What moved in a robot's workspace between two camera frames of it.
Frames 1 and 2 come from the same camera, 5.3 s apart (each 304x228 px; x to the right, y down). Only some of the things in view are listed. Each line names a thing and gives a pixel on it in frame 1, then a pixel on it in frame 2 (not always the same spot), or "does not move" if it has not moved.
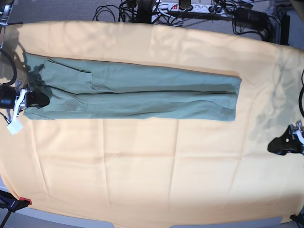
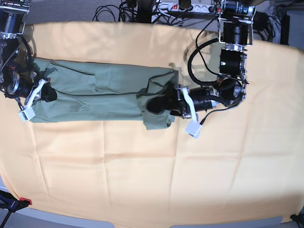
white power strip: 194,8 does not move
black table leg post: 285,30 does not move
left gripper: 285,143 -> 183,101
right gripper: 14,98 -> 20,85
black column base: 144,11 does not move
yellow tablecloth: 128,173 does not move
